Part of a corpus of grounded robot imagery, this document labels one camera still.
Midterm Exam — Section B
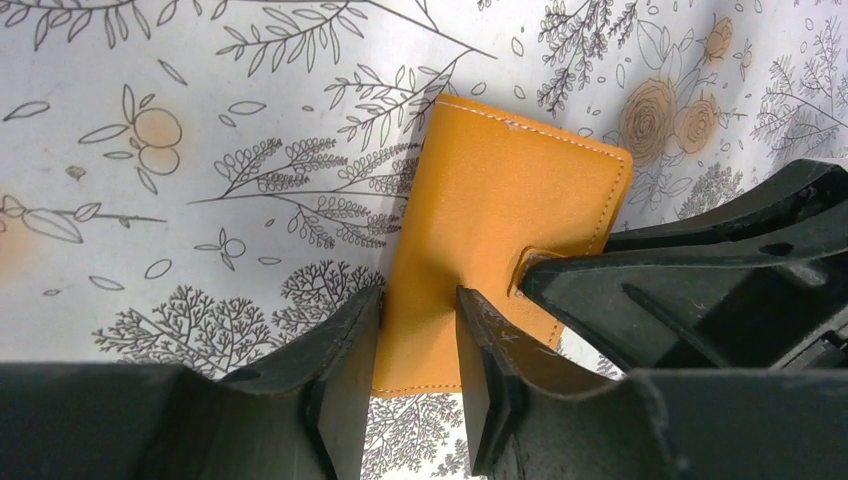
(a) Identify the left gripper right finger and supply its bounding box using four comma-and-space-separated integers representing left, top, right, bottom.
456, 287, 847, 479

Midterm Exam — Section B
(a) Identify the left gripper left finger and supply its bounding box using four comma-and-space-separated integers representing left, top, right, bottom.
1, 287, 382, 479

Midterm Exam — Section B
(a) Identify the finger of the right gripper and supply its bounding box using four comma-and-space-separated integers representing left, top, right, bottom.
520, 159, 847, 371

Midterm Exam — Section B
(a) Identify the floral table mat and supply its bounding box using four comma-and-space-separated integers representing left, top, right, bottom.
1, 1, 847, 479

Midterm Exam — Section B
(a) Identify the orange leather card holder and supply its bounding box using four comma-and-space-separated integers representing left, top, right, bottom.
372, 94, 634, 398

